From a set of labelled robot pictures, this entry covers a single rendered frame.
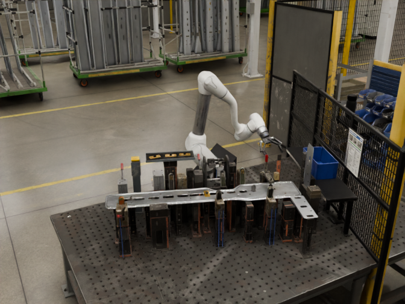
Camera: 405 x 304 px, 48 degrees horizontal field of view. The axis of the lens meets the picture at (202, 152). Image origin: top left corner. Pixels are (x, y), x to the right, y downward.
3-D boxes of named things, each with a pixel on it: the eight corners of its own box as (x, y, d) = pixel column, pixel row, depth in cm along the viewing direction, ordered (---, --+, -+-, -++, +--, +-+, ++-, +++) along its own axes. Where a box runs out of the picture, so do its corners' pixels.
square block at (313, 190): (305, 234, 328) (310, 190, 314) (302, 228, 336) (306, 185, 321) (316, 233, 330) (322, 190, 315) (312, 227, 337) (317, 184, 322)
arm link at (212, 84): (230, 88, 360) (223, 83, 371) (215, 76, 350) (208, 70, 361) (219, 101, 362) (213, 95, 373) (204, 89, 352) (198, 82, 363)
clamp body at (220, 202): (214, 248, 313) (214, 205, 299) (211, 238, 324) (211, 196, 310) (226, 247, 315) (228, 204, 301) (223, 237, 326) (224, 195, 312)
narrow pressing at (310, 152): (308, 191, 326) (313, 148, 312) (302, 183, 336) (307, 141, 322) (309, 191, 326) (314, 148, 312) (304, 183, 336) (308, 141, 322)
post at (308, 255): (304, 259, 303) (307, 222, 291) (298, 248, 313) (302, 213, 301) (313, 257, 304) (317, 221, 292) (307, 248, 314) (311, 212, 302)
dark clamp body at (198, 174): (193, 221, 345) (192, 176, 330) (190, 212, 357) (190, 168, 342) (207, 219, 347) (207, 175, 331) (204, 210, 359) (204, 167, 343)
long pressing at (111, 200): (104, 212, 302) (103, 210, 302) (105, 195, 323) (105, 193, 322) (303, 196, 321) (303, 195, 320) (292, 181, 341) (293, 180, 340)
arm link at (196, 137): (188, 160, 394) (181, 148, 412) (206, 160, 400) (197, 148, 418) (204, 75, 360) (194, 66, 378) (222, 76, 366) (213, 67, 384)
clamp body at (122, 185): (119, 228, 336) (115, 185, 321) (119, 220, 346) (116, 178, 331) (132, 227, 337) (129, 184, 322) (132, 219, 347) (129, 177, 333)
